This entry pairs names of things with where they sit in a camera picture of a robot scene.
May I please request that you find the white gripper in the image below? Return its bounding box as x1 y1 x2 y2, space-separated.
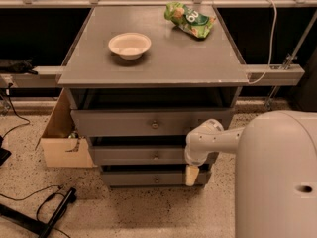
184 145 209 186

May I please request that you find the grey drawer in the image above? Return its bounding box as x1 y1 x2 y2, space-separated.
71 108 234 137
100 170 212 187
89 146 185 166

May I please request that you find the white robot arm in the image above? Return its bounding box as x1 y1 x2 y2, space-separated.
184 110 317 238

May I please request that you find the grey bottom drawer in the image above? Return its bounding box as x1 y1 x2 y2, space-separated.
100 170 212 187

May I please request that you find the grey top drawer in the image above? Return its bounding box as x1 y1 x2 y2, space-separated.
71 108 234 137

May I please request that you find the cardboard box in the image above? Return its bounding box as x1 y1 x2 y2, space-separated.
40 90 94 168

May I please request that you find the green snack bag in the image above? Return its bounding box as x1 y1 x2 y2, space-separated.
164 2 216 39

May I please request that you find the black metal stand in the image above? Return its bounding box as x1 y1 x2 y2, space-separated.
0 187 76 238

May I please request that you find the front metal rail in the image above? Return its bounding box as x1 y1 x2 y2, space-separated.
0 64 304 88

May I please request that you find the black floor cable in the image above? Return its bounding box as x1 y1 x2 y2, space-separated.
0 183 72 238

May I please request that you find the grey hanging cable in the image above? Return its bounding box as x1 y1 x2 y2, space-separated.
247 0 278 85

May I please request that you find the black object on rail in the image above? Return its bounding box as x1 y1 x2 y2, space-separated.
0 59 37 74

